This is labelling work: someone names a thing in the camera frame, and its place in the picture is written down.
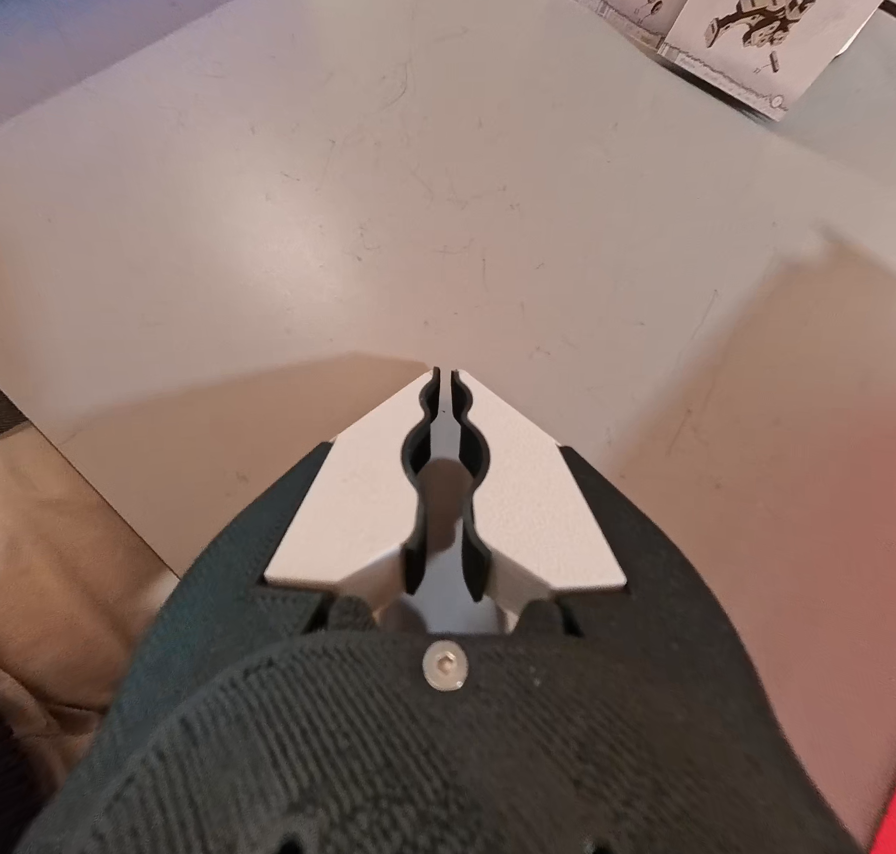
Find printed instruction leaflet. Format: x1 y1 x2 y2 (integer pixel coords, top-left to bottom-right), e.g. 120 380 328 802
556 0 896 122

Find person's brown trousers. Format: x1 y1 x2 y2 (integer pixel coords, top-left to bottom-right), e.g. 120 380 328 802
0 437 184 854

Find red object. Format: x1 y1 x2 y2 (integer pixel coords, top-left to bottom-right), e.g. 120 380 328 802
867 794 896 854

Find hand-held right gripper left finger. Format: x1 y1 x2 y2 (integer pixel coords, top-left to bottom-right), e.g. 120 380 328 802
264 367 441 608

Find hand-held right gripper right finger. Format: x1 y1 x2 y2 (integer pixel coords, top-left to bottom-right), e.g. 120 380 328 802
451 368 628 621

